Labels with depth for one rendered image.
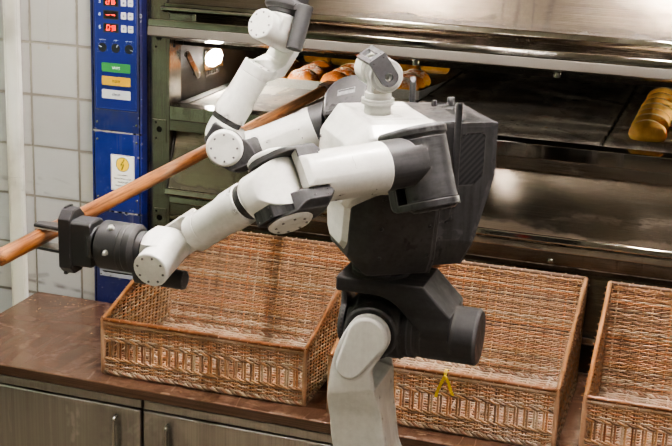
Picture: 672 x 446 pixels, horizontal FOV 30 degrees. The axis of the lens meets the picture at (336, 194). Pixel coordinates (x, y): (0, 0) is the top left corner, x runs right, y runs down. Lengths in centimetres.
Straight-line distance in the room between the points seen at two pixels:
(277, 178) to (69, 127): 171
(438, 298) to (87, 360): 122
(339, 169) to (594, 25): 124
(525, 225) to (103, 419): 119
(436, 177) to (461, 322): 38
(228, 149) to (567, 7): 102
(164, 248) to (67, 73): 156
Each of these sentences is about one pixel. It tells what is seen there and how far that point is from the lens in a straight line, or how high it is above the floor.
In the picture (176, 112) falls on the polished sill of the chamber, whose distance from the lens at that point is 355.
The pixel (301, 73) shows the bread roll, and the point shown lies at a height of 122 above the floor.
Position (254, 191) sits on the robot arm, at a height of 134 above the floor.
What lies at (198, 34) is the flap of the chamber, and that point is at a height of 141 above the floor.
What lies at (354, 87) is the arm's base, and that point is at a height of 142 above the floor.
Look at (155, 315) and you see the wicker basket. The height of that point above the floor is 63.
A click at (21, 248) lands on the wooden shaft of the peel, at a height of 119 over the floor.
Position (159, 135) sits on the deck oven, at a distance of 358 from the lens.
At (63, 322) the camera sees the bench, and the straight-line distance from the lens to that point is 363.
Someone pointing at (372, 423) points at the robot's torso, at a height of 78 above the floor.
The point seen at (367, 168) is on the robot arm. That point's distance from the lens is 210.
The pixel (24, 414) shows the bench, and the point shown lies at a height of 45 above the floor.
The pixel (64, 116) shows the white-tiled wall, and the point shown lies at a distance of 372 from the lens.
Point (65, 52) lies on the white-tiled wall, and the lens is 368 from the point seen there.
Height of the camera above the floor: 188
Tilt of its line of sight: 15 degrees down
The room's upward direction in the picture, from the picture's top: 2 degrees clockwise
